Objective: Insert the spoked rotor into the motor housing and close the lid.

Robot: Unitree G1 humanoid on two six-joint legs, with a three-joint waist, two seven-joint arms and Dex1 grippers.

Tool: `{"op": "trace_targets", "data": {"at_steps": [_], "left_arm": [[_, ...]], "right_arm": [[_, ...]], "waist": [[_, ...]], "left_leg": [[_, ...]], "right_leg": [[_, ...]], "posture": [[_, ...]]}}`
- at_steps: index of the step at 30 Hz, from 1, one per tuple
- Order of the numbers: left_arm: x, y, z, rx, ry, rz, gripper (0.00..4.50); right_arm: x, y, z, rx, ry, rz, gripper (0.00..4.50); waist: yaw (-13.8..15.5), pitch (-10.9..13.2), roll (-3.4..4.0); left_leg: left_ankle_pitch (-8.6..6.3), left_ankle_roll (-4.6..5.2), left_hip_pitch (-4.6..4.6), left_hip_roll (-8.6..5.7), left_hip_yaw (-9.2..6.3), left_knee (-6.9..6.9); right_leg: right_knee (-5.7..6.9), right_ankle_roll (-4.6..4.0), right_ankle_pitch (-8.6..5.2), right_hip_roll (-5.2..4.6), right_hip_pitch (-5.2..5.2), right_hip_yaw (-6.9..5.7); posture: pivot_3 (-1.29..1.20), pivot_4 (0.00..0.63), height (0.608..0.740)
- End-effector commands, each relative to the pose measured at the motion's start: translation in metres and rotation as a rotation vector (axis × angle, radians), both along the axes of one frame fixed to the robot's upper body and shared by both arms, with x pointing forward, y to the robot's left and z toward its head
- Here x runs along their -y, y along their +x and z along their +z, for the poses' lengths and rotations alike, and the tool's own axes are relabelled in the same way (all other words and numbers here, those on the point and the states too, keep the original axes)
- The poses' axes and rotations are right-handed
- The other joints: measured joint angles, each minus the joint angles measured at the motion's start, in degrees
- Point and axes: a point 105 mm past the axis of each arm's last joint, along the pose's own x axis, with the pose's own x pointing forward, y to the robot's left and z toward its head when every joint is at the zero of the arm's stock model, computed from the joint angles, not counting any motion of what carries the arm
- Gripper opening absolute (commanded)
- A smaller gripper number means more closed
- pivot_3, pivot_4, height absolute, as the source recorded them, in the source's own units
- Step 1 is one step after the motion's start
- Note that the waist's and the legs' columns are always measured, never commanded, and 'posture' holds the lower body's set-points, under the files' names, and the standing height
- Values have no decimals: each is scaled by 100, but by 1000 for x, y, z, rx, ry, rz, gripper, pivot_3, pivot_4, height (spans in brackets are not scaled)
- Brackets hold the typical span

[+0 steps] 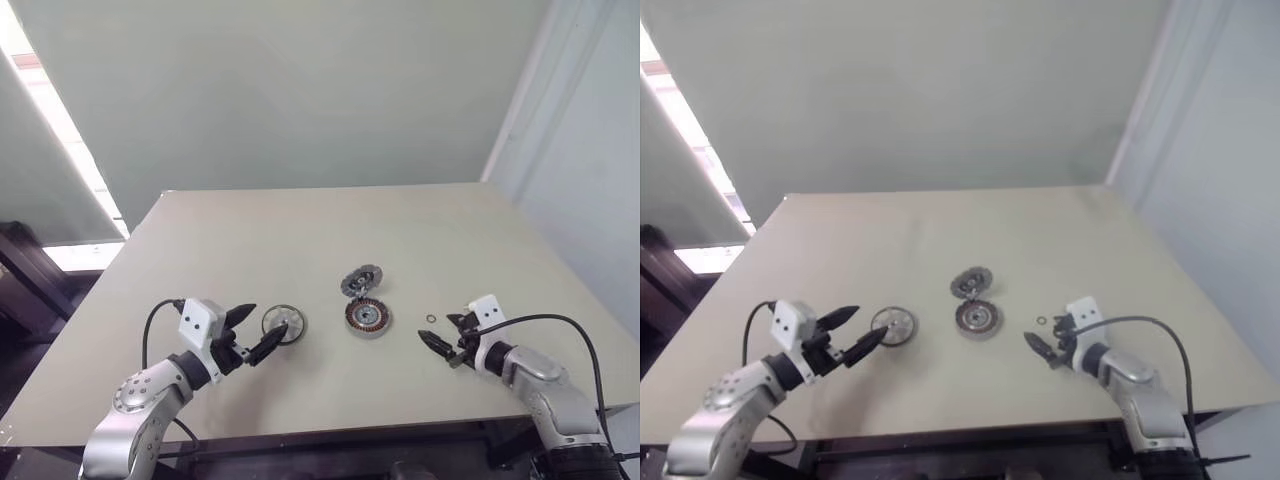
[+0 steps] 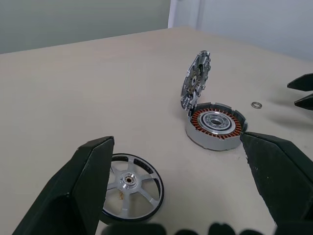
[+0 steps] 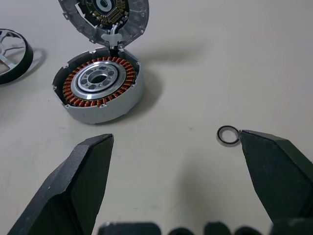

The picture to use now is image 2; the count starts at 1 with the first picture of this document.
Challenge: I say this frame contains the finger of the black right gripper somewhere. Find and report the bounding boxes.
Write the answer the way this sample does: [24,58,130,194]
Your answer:
[287,72,313,92]
[294,93,313,109]

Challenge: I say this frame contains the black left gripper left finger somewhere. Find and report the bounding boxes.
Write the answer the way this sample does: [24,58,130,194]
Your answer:
[12,136,115,235]

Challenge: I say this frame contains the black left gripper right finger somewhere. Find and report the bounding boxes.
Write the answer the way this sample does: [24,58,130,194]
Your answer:
[241,131,313,235]

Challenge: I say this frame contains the silver stator housing copper windings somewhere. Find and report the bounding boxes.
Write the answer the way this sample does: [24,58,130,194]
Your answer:
[185,101,248,152]

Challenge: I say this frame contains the silver spoked rotor black rim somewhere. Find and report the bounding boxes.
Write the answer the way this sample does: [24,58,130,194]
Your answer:
[101,153,165,223]

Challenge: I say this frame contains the small grey metal part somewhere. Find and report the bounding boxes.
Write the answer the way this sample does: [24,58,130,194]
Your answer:
[180,50,212,112]

